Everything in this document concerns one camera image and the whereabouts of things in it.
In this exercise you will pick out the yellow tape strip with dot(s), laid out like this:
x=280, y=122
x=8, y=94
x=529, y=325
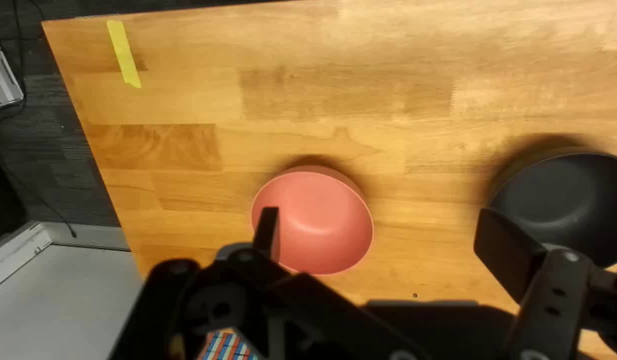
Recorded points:
x=122, y=50

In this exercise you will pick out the pink bowl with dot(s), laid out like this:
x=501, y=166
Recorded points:
x=319, y=220

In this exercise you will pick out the white flat board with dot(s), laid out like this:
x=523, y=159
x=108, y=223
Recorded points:
x=48, y=307

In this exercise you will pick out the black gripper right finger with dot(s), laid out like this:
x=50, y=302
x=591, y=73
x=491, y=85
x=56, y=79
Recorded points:
x=513, y=257

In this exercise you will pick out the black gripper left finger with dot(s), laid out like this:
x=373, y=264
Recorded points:
x=266, y=230

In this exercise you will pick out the black bowl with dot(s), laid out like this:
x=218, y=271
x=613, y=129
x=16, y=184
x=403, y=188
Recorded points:
x=573, y=201

